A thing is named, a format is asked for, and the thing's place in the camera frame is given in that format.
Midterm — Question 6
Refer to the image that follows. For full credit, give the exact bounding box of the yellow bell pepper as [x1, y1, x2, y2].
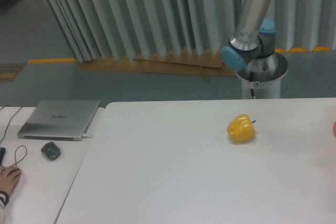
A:
[227, 114, 256, 143]

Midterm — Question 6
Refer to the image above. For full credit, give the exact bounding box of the brown cardboard sheet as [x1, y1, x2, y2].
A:
[77, 49, 236, 82]

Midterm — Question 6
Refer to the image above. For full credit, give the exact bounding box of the pink object at edge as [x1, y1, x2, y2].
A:
[332, 121, 336, 136]

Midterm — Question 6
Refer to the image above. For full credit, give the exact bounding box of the black device at edge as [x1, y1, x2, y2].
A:
[0, 147, 6, 166]

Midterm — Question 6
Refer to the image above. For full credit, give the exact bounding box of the person's hand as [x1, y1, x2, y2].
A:
[0, 166, 22, 196]

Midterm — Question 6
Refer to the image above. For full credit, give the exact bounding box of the striped cuff cream sleeve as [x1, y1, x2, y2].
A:
[0, 190, 9, 224]

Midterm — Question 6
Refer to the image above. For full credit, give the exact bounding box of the silver closed laptop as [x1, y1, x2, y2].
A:
[17, 100, 100, 141]

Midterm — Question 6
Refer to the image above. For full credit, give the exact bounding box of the white laptop cable plug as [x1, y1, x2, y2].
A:
[82, 133, 93, 138]

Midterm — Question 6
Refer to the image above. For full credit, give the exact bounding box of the black pedestal cable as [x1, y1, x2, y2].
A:
[249, 71, 257, 100]

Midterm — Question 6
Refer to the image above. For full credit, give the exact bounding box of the pale green folding curtain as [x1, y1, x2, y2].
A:
[45, 0, 335, 61]

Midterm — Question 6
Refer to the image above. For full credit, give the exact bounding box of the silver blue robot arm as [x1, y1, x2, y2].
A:
[221, 0, 335, 71]

